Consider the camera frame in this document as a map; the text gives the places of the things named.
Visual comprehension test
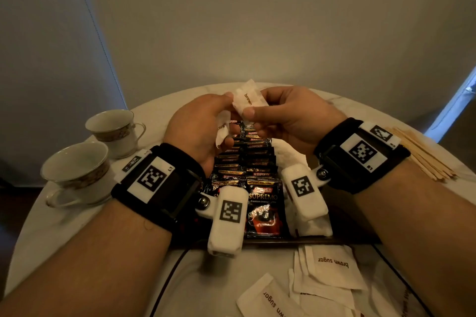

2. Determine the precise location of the person's right hand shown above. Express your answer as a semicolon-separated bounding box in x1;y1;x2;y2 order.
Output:
242;86;348;158

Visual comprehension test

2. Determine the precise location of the person's left hand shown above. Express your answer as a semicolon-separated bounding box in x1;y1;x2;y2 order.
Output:
162;92;242;177

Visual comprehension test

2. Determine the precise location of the white sugar packet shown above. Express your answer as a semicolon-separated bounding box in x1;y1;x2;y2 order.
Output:
288;268;364;317
236;272;310;317
215;110;233;149
293;248;357;310
304;244;369;291
232;79;269;121

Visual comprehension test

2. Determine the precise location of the person's right forearm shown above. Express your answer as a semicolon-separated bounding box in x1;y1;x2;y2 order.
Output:
353;159;476;317

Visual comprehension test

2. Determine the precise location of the person's left forearm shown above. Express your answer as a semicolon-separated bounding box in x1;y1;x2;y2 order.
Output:
0;198;176;317

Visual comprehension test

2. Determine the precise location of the row of black coffee sachets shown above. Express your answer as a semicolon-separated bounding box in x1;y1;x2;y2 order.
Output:
209;120;291;239

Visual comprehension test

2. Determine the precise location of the row of white sachets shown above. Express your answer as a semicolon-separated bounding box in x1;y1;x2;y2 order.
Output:
271;138;334;238

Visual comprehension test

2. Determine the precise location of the white teacup with gold rim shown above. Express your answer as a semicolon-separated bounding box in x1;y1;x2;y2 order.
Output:
85;109;147;160
40;141;113;208

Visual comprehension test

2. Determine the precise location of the dark tray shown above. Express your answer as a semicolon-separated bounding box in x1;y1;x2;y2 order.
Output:
175;164;381;251

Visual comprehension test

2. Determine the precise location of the bundle of wooden stirrers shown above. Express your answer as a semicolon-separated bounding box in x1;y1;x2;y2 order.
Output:
384;126;458;182

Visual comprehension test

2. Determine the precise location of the grey curtain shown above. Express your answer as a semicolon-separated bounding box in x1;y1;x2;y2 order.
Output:
0;0;128;188

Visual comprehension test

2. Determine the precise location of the window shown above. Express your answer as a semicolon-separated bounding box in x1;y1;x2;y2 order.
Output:
424;66;476;143

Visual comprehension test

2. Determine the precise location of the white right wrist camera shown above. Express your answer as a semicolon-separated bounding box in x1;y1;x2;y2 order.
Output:
280;163;330;223

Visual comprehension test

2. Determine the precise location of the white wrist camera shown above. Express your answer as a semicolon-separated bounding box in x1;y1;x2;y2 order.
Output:
195;185;249;258
280;163;330;223

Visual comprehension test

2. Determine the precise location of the black left wrist strap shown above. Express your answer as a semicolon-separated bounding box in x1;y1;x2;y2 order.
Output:
111;143;207;234

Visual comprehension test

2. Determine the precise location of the black wrist strap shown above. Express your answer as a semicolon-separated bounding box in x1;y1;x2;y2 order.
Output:
313;117;411;195
111;143;207;234

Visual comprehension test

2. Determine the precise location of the black right wrist strap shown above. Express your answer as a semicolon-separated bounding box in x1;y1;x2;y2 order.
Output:
313;117;411;195

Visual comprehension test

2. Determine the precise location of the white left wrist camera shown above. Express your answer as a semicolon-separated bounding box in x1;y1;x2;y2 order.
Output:
195;185;249;258

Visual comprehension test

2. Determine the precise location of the black cable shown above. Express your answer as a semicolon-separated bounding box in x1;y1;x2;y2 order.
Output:
371;243;435;317
149;242;195;317

